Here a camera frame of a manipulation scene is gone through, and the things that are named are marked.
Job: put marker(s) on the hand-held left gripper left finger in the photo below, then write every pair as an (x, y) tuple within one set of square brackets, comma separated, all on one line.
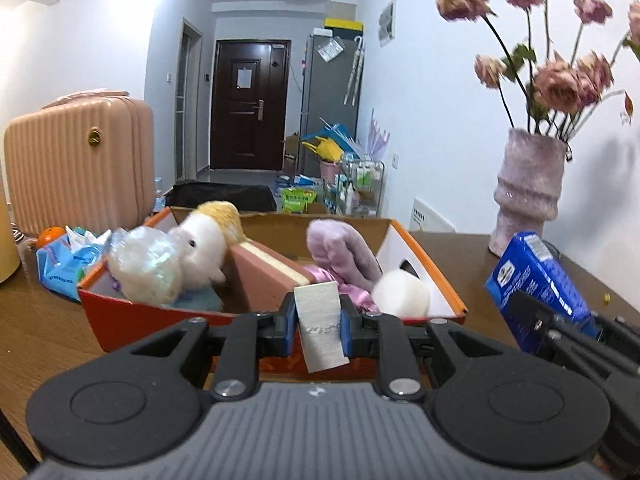
[(289, 327)]

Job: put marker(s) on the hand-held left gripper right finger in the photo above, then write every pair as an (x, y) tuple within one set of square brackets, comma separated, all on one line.
[(346, 327)]

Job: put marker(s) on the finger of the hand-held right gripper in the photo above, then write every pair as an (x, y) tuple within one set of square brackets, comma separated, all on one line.
[(565, 340)]

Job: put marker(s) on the blue carton box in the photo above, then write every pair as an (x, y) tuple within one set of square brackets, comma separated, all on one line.
[(535, 270)]

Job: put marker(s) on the lilac fluffy towel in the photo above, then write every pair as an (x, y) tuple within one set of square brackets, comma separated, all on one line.
[(340, 250)]

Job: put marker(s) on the yellow and white alpaca plush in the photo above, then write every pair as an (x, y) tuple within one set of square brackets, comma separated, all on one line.
[(205, 245)]

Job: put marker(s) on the orange cardboard box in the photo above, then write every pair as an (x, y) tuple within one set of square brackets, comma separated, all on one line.
[(150, 325)]

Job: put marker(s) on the pink satin cloth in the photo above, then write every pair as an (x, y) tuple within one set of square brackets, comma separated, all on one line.
[(352, 296)]

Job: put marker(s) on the pink sponge block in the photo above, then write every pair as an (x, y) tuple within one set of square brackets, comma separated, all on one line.
[(260, 280)]

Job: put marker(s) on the white fluffy ball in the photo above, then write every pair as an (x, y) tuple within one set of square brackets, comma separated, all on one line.
[(400, 295)]

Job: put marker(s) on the small cardboard box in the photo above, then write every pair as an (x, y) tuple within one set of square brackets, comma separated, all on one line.
[(316, 208)]

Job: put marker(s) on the green printed bag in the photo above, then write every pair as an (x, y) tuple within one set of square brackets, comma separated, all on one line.
[(299, 201)]

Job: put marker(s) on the black bag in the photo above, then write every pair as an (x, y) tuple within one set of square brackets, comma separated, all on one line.
[(220, 197)]

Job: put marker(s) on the pink textured vase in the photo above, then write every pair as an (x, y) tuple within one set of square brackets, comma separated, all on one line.
[(525, 190)]

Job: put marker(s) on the iridescent mesh bath ball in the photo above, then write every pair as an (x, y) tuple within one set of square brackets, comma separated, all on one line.
[(145, 265)]

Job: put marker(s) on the pink bucket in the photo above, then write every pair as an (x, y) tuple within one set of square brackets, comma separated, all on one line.
[(330, 171)]

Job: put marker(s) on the open cardboard carton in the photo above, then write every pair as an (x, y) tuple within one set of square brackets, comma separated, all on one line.
[(291, 155)]

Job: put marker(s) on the yellow watering can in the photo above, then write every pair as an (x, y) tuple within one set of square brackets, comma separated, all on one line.
[(325, 150)]

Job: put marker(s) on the purple folded stand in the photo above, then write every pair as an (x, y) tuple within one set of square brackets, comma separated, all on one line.
[(378, 137)]

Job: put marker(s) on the dark brown entrance door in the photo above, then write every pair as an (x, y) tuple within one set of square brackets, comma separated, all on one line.
[(245, 120)]

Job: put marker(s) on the grey fridge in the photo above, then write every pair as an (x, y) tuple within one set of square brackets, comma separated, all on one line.
[(325, 100)]

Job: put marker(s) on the blue tissue pack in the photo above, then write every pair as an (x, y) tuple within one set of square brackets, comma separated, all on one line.
[(60, 270)]

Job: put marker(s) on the grey side door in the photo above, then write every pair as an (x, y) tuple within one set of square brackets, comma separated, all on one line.
[(187, 110)]

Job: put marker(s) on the bunch of dried pink roses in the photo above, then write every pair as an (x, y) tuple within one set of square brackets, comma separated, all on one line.
[(555, 85)]

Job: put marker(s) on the orange fruit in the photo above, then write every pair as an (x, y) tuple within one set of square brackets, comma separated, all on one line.
[(50, 235)]

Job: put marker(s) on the white folded umbrellas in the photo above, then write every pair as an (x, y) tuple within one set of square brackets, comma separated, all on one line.
[(355, 70)]

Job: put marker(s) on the pink ribbed suitcase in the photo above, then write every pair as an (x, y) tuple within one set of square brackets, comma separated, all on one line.
[(75, 170)]

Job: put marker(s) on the clear plastic bag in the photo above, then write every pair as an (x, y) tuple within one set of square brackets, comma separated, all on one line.
[(331, 50)]

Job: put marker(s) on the yellow box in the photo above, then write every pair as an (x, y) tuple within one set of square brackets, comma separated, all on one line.
[(345, 26)]

